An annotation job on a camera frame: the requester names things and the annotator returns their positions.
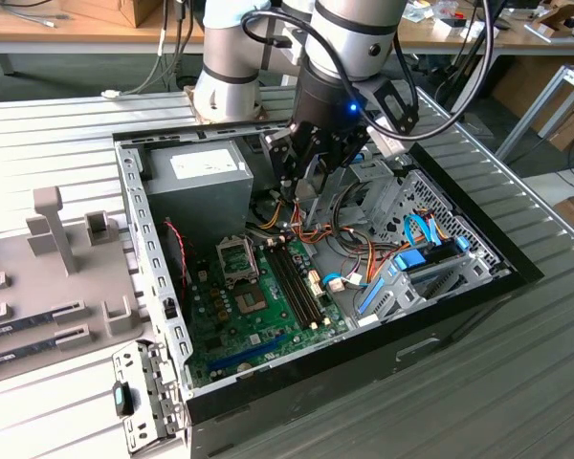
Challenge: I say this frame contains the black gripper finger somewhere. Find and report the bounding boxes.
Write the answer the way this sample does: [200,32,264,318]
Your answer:
[259,124,318,201]
[317,125,370,186]

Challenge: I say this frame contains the CPU socket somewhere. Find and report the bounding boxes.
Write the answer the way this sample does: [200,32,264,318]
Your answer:
[232,282,272,319]

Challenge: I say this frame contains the grey metal drive cage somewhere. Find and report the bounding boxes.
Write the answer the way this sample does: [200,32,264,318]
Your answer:
[286,142,412,233]

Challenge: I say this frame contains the grey power supply unit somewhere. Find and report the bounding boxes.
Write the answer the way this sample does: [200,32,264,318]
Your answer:
[142,141,255,252]

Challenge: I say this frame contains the hard disk in blue carrier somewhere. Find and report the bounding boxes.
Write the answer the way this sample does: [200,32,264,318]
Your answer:
[392,237,470,281]

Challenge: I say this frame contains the black RAM slot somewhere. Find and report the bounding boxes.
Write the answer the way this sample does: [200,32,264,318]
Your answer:
[277,242,328,326]
[266,246,318,331]

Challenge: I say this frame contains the small white box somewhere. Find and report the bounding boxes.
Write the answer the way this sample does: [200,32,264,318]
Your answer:
[432,16,501,40]

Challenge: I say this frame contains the grey metal disk bay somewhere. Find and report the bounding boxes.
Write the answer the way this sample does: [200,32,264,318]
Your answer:
[356,248,492,331]

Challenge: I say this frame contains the black stand pole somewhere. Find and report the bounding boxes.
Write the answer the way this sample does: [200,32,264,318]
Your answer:
[432,0,511,119]

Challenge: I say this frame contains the green motherboard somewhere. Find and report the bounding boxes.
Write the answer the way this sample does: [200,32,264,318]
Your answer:
[184,232,354,389]

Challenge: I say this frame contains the blue expansion slot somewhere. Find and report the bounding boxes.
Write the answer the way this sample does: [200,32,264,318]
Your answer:
[208,333,289,378]

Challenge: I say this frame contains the black open PC case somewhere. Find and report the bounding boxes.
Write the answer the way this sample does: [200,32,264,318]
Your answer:
[112,108,545,459]

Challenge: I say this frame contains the small open cardboard box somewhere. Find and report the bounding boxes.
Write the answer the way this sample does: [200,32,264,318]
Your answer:
[538,3,574,35]

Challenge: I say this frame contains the grey plastic parts rack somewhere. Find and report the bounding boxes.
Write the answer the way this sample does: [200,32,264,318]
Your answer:
[0,186,150,389]

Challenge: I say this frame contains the teal black latch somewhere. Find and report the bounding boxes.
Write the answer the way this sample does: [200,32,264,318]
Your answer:
[112,381,136,418]

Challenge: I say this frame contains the dark RAM stick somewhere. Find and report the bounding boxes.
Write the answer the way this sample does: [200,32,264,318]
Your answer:
[0,336,61,370]
[0,310,58,337]

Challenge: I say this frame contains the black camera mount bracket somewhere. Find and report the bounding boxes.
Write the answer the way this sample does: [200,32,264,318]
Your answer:
[361,78,421,141]

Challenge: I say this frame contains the yellow wire bundle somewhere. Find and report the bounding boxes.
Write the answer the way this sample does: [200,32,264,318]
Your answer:
[255,198,293,231]

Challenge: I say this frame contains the orange wire bundle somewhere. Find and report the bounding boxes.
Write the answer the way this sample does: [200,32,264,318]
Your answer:
[289,198,412,291]

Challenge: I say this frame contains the blue data wire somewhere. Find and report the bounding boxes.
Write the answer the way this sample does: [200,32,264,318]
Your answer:
[404,213,445,250]

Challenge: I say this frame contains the metal socket cover frame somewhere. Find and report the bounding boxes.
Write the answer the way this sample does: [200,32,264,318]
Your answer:
[214,233,261,289]

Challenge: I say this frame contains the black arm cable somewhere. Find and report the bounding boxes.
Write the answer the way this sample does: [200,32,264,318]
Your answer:
[240,0,497,142]

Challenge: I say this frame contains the twisted red fan wire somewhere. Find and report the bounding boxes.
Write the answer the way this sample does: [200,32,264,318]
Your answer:
[164,218,193,289]

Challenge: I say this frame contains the wooden desk white frame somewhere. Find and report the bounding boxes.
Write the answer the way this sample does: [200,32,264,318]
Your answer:
[0,0,207,56]
[401,0,574,114]

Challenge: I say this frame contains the grey cable white plug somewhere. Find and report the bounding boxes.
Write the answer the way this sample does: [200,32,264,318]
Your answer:
[100,0,195,100]

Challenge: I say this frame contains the aluminium profile frame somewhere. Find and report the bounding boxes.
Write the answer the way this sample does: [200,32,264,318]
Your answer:
[495,64,574,164]

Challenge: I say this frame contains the grey metal card bracket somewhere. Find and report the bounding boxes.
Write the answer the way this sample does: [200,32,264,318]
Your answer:
[112,339,192,455]

